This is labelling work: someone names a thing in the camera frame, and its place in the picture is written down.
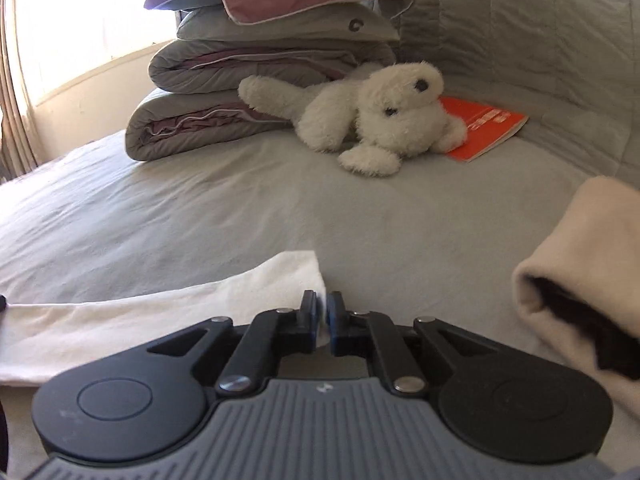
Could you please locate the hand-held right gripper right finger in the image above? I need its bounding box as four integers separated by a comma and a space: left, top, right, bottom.
327, 290, 501, 395

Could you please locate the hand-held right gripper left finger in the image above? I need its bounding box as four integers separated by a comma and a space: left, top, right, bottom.
147, 290, 321, 397

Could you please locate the white printed t-shirt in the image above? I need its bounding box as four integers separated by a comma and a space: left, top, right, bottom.
0, 250, 331, 388

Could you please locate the bed with grey sheet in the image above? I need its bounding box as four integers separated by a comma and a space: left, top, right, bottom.
0, 125, 640, 480

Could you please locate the beige curtain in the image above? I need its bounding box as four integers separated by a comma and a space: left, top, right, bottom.
0, 0, 43, 183

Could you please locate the white plush dog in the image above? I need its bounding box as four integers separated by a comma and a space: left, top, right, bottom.
237, 60, 468, 177

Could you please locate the red booklet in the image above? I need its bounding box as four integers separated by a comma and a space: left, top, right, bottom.
437, 95, 530, 163

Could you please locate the cream fleece garment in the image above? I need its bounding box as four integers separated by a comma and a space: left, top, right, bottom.
512, 176, 640, 418

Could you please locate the folded grey quilt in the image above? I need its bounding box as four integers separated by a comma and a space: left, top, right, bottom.
125, 39, 398, 162

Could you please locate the grey pillow with button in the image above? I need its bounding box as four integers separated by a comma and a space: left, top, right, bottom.
175, 0, 401, 43

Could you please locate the window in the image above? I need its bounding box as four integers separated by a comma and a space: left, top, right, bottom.
15, 0, 176, 103

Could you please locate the grey quilted headboard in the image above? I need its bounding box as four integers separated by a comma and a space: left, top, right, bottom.
372, 0, 640, 186

